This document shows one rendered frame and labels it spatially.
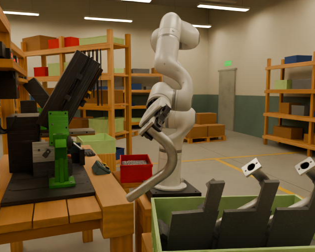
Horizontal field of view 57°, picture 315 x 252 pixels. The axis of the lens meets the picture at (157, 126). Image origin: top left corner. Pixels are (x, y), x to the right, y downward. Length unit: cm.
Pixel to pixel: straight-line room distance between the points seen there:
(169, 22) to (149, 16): 1042
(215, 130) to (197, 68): 440
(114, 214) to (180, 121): 54
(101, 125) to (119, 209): 342
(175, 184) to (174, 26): 77
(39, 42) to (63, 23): 535
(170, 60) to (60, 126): 98
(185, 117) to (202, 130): 651
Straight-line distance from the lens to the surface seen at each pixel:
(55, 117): 187
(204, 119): 842
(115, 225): 137
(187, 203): 124
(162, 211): 124
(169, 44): 114
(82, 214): 132
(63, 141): 156
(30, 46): 609
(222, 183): 87
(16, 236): 144
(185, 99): 101
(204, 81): 1214
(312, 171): 99
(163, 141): 81
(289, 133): 751
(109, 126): 454
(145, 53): 1134
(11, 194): 160
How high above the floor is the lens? 140
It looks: 7 degrees down
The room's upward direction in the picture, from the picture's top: straight up
